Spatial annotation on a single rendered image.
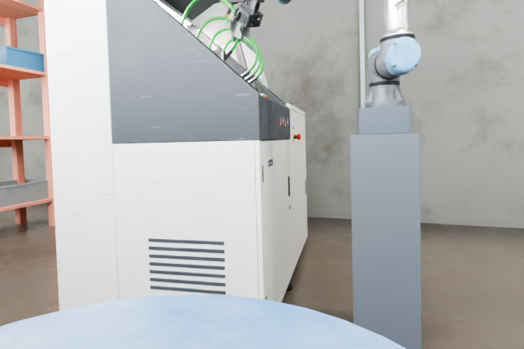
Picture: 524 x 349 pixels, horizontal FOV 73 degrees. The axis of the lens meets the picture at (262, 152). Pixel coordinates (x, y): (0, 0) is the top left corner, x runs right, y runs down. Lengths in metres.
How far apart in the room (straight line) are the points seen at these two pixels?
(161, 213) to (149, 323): 1.02
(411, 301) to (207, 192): 0.83
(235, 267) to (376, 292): 0.53
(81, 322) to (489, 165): 3.37
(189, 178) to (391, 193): 0.74
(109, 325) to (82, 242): 1.23
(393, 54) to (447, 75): 2.24
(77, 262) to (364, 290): 1.13
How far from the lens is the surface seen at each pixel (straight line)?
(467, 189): 3.55
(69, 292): 1.73
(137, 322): 0.39
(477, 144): 3.53
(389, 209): 1.40
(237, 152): 1.25
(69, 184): 1.61
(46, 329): 0.42
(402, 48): 1.33
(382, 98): 1.43
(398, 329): 1.54
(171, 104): 1.35
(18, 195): 3.85
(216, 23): 2.11
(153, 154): 1.38
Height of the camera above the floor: 0.79
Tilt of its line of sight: 2 degrees down
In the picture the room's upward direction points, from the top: 2 degrees counter-clockwise
